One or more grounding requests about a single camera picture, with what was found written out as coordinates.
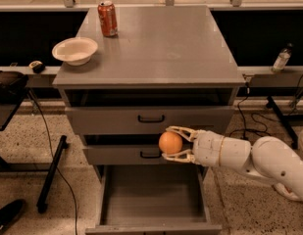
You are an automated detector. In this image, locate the red soda can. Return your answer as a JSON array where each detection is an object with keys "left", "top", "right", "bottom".
[{"left": 97, "top": 0, "right": 118, "bottom": 37}]

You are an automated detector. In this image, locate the yellow black tape measure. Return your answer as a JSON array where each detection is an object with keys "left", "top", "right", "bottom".
[{"left": 28, "top": 61, "right": 45, "bottom": 73}]

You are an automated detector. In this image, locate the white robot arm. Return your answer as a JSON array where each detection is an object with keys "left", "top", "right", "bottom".
[{"left": 159, "top": 126, "right": 303, "bottom": 202}]

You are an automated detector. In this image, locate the black cable left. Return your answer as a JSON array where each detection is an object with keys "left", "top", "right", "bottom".
[{"left": 26, "top": 90, "right": 79, "bottom": 235}]

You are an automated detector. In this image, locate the orange fruit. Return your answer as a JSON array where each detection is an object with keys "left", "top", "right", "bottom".
[{"left": 159, "top": 131, "right": 182, "bottom": 155}]

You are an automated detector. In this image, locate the grey bottom drawer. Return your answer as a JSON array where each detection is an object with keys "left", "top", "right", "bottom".
[{"left": 85, "top": 164, "right": 222, "bottom": 235}]

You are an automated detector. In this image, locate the grey top drawer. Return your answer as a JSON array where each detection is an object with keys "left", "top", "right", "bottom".
[{"left": 66, "top": 106, "right": 233, "bottom": 135}]

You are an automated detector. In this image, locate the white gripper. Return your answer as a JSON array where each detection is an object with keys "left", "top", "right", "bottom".
[{"left": 162, "top": 126, "right": 224, "bottom": 166}]

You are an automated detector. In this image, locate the grey middle drawer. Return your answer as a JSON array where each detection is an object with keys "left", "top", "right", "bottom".
[{"left": 82, "top": 143, "right": 220, "bottom": 165}]

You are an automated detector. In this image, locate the black shoe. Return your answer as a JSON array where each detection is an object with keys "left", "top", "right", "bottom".
[{"left": 0, "top": 199, "right": 25, "bottom": 235}]

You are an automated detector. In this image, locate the grey drawer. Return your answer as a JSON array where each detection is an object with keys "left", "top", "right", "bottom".
[
  {"left": 85, "top": 164, "right": 222, "bottom": 235},
  {"left": 82, "top": 143, "right": 220, "bottom": 165},
  {"left": 66, "top": 106, "right": 233, "bottom": 135}
]

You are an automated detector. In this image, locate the grey drawer cabinet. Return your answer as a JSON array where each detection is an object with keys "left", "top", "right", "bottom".
[{"left": 52, "top": 5, "right": 246, "bottom": 181}]

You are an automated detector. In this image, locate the black table frame leg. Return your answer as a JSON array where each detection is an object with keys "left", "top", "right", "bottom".
[{"left": 0, "top": 135, "right": 69, "bottom": 213}]

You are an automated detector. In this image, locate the black power cable right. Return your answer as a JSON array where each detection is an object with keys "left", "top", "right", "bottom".
[{"left": 227, "top": 81, "right": 273, "bottom": 142}]

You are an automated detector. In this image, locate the white paper bowl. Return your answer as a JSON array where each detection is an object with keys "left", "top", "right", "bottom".
[{"left": 52, "top": 37, "right": 98, "bottom": 66}]

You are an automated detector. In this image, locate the black stand leg right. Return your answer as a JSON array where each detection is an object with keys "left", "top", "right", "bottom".
[{"left": 266, "top": 96, "right": 303, "bottom": 149}]

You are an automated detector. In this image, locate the white red sneaker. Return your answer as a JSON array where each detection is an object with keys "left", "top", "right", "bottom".
[{"left": 274, "top": 183, "right": 301, "bottom": 202}]

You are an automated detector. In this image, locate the clear plastic bottle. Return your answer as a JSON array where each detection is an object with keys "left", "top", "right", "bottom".
[{"left": 272, "top": 43, "right": 293, "bottom": 72}]

